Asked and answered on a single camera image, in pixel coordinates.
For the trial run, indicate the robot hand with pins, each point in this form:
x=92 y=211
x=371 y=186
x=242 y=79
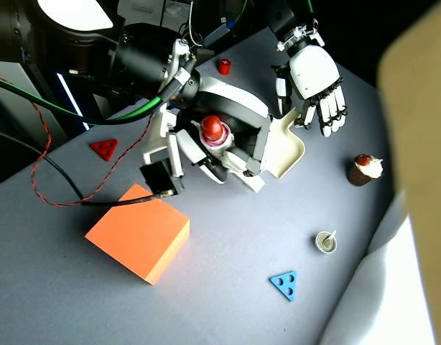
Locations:
x=238 y=102
x=314 y=72

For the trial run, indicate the cream plastic dustpan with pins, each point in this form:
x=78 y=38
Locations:
x=285 y=151

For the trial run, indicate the red cylinder block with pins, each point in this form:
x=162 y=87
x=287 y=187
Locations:
x=224 y=67

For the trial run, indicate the grey usb adapter stick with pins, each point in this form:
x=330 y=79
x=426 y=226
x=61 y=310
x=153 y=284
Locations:
x=218 y=34

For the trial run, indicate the brown toy cupcake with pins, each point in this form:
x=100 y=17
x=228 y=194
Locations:
x=362 y=172

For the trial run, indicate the tan cardboard panel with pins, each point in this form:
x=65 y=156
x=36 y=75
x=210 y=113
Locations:
x=421 y=143

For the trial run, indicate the grey table cloth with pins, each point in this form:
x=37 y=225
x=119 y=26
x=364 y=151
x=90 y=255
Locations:
x=242 y=233

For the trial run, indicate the red triangle block with holes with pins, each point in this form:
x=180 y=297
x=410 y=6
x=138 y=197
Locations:
x=105 y=148

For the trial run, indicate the small white spoon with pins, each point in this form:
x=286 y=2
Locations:
x=331 y=237

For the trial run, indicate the orange foam block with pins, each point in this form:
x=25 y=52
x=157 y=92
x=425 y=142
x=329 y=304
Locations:
x=134 y=233

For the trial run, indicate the blue triangle block with holes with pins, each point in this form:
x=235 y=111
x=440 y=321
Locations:
x=287 y=284

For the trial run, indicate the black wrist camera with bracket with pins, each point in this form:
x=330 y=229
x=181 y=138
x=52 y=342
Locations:
x=159 y=178

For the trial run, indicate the white frame bar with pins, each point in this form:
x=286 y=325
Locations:
x=73 y=100

